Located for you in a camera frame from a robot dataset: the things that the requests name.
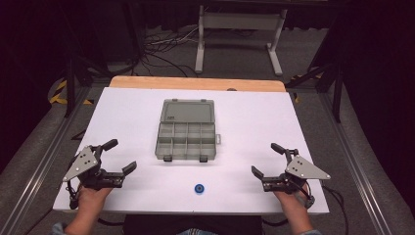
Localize bundle of floor cables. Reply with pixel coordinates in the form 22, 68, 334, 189
142, 24, 201, 78

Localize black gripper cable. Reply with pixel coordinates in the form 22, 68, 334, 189
321, 185, 349, 235
66, 179, 81, 211

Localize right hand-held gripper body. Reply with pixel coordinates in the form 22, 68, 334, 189
261, 148, 332, 196

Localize grey plastic compartment box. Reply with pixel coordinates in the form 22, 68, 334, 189
154, 98, 223, 164

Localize white metal stand frame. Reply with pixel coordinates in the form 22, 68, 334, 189
194, 4, 289, 77

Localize aluminium floor rail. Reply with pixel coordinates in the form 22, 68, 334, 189
317, 92, 394, 235
0, 86, 93, 235

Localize black metal stand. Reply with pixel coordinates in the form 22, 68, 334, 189
286, 61, 345, 124
63, 48, 111, 119

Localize person's right hand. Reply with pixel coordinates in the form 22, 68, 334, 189
273, 185, 311, 215

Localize person's left hand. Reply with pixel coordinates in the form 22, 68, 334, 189
75, 186, 114, 213

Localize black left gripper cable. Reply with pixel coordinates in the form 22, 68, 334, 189
66, 179, 81, 211

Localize grey cable plug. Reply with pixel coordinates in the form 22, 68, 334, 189
295, 192, 316, 211

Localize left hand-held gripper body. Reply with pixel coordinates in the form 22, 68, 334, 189
62, 145, 125, 192

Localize yellow black floor tape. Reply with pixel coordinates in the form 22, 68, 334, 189
48, 79, 95, 107

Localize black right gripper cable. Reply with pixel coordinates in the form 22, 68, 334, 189
321, 185, 349, 235

